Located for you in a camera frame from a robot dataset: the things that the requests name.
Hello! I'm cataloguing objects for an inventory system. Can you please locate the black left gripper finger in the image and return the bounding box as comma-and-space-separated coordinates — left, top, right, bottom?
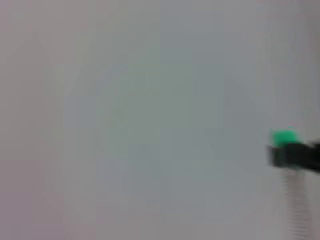
266, 141, 320, 175

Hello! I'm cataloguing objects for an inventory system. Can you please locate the clear test tube green cap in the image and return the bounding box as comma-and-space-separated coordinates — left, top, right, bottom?
270, 126, 313, 240

